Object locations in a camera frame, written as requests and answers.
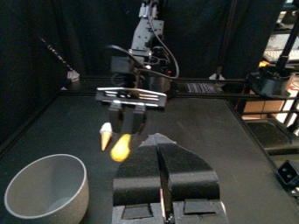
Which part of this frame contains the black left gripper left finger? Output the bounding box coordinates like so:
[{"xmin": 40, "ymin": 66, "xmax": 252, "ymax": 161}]
[{"xmin": 110, "ymin": 132, "xmax": 164, "ymax": 224}]

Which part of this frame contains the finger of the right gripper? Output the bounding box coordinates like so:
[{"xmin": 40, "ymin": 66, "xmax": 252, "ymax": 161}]
[
  {"xmin": 106, "ymin": 100, "xmax": 125, "ymax": 134},
  {"xmin": 129, "ymin": 104, "xmax": 149, "ymax": 136}
]

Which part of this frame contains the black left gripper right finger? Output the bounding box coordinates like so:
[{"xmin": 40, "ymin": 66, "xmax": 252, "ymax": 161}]
[{"xmin": 154, "ymin": 132, "xmax": 229, "ymax": 224}]

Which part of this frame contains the grey bowl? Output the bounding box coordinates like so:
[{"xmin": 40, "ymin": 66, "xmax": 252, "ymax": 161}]
[{"xmin": 2, "ymin": 153, "xmax": 89, "ymax": 224}]

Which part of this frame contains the toy ice cream cone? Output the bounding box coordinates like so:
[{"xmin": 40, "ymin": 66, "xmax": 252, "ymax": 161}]
[{"xmin": 97, "ymin": 122, "xmax": 114, "ymax": 152}]

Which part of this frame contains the striped label plate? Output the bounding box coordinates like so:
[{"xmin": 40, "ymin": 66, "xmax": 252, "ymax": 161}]
[{"xmin": 184, "ymin": 82, "xmax": 224, "ymax": 95}]

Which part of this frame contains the thin diagonal rod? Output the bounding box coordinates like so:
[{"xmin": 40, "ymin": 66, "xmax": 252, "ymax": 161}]
[{"xmin": 37, "ymin": 36, "xmax": 74, "ymax": 73}]

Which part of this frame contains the black connector block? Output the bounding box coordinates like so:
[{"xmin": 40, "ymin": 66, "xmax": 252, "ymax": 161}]
[{"xmin": 275, "ymin": 159, "xmax": 299, "ymax": 188}]

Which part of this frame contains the black ribbed mat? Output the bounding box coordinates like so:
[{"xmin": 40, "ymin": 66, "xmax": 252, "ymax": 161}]
[{"xmin": 244, "ymin": 118, "xmax": 299, "ymax": 156}]

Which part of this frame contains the brown cardboard box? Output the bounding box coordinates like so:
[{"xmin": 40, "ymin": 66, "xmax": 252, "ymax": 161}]
[{"xmin": 241, "ymin": 99, "xmax": 285, "ymax": 121}]

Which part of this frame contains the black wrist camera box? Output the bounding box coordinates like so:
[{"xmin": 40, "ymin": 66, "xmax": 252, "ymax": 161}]
[{"xmin": 109, "ymin": 55, "xmax": 136, "ymax": 74}]

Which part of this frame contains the white corner bracket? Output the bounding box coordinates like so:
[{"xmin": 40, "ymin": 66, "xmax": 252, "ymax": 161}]
[
  {"xmin": 65, "ymin": 69, "xmax": 81, "ymax": 83},
  {"xmin": 208, "ymin": 73, "xmax": 227, "ymax": 81}
]

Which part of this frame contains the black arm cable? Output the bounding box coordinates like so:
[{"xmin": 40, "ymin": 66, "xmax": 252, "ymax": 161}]
[{"xmin": 145, "ymin": 12, "xmax": 181, "ymax": 79}]

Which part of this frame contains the black frame post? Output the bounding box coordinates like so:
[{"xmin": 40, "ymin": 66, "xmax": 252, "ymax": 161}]
[{"xmin": 215, "ymin": 0, "xmax": 239, "ymax": 77}]

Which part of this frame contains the black camera stand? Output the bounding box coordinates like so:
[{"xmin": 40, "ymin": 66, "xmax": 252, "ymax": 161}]
[{"xmin": 245, "ymin": 17, "xmax": 299, "ymax": 99}]

